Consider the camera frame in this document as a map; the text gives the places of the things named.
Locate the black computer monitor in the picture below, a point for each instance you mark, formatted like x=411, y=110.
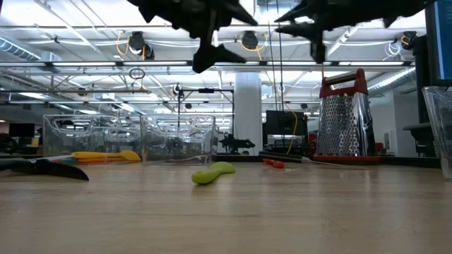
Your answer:
x=445, y=42

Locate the black monitor stand post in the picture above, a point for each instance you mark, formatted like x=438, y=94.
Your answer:
x=423, y=106

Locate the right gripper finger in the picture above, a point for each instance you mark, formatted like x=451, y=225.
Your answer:
x=300, y=10
x=318, y=46

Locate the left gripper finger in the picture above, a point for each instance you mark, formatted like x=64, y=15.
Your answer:
x=238, y=16
x=210, y=58

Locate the black metal stand frame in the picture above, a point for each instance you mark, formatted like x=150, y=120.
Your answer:
x=206, y=90

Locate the yellow silicone spatula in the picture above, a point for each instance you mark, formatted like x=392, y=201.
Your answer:
x=106, y=155

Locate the thin black knife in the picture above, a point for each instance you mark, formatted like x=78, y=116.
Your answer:
x=63, y=172

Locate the red silicone spoon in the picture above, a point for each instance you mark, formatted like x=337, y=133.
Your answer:
x=277, y=164

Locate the red box device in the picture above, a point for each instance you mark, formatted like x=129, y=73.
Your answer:
x=339, y=123

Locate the light green silicone spoon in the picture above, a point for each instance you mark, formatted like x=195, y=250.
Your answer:
x=206, y=176

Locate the large clear plastic bin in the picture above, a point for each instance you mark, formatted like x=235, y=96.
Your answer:
x=441, y=123

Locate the black cabinet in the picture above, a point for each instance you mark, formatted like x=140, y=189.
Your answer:
x=282, y=123

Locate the pink silicone spatula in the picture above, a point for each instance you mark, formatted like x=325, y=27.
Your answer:
x=58, y=161

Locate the white building column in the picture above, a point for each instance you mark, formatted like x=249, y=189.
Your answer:
x=248, y=113

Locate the black aluminium table frame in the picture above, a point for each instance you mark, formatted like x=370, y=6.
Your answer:
x=409, y=162

